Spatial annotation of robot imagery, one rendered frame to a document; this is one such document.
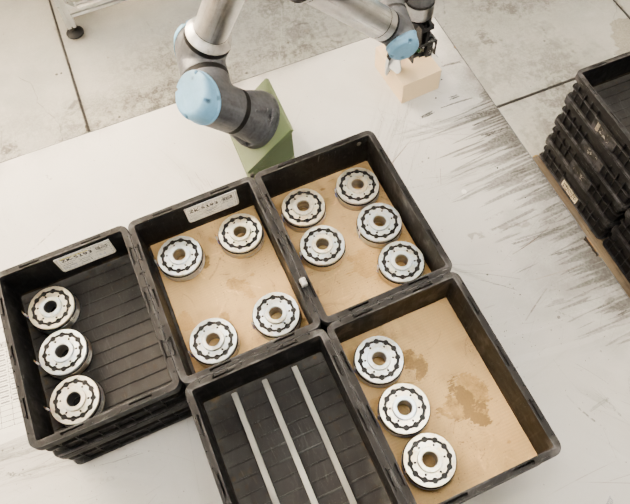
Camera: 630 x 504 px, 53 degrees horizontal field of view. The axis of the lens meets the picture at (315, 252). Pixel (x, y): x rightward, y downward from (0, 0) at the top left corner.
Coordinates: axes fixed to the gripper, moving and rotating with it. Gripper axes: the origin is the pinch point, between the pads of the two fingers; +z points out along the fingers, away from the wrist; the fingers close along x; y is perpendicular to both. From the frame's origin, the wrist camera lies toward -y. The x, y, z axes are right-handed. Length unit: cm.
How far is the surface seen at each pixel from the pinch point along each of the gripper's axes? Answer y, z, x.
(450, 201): 42.0, 5.3, -10.5
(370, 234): 48, -11, -38
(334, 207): 37, -8, -41
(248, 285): 46, -8, -68
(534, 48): -39, 75, 94
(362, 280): 56, -8, -44
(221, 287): 44, -8, -73
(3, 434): 48, 5, -131
